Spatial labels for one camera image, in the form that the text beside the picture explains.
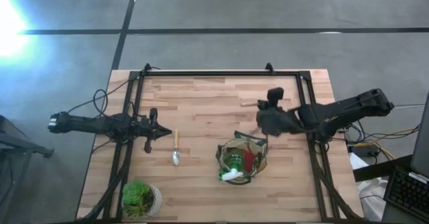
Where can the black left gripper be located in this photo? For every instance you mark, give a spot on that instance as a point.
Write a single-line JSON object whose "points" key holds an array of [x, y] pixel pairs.
{"points": [[147, 128]]}

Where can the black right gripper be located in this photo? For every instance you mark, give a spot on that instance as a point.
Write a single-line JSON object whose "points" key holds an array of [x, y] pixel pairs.
{"points": [[278, 121]]}

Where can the beige green gardening bag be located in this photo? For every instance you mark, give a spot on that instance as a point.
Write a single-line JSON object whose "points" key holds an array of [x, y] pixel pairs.
{"points": [[262, 162]]}

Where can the red black gardening glove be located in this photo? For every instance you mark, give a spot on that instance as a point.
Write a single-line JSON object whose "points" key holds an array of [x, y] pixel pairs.
{"points": [[248, 160]]}

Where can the green spray bottle white nozzle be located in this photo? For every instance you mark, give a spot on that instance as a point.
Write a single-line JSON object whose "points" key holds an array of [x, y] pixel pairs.
{"points": [[233, 158]]}

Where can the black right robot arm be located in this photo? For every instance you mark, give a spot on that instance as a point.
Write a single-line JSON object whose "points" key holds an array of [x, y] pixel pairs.
{"points": [[348, 106]]}

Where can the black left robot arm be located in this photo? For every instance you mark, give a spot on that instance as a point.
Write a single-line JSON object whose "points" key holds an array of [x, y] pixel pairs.
{"points": [[87, 125]]}

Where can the white plastic bag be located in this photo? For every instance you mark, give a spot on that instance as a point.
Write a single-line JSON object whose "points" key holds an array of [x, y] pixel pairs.
{"points": [[372, 197]]}

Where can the green potted plant white pot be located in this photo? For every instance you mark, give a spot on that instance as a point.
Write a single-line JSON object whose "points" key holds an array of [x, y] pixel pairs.
{"points": [[135, 197]]}

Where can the white paper sheet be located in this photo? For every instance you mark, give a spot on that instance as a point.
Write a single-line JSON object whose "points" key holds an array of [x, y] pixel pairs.
{"points": [[357, 162]]}

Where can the black side desk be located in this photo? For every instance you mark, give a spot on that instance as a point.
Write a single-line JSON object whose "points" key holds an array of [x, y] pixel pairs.
{"points": [[378, 168]]}

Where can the black side furniture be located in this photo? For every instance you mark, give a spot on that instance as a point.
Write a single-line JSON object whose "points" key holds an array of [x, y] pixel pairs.
{"points": [[20, 143]]}

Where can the black keyboard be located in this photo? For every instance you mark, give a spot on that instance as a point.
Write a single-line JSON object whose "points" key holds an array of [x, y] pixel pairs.
{"points": [[405, 192]]}

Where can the grey monitor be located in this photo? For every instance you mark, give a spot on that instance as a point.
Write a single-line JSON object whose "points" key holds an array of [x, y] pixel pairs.
{"points": [[423, 143]]}

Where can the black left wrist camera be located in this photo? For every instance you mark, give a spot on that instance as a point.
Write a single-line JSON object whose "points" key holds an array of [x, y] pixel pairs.
{"points": [[147, 147]]}

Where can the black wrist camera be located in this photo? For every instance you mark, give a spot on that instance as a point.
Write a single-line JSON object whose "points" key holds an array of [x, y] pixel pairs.
{"points": [[147, 147], [275, 96]]}

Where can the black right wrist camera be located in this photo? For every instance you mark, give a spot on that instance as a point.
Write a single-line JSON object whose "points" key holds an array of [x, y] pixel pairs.
{"points": [[275, 96]]}

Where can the black aluminium table frame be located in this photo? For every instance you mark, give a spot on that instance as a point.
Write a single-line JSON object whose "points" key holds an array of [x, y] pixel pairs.
{"points": [[218, 73]]}

